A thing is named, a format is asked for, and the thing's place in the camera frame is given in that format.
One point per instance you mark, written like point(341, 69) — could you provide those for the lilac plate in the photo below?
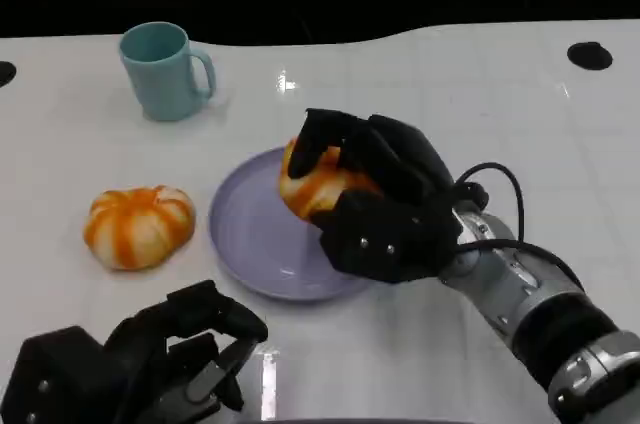
point(250, 234)

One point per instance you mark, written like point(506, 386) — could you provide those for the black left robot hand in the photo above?
point(125, 359)

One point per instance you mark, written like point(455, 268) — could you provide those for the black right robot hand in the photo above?
point(400, 224)

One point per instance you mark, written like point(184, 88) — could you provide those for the orange and white toy bread roll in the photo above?
point(137, 229)
point(310, 189)

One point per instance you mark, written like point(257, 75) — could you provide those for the pale green mug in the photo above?
point(162, 84)

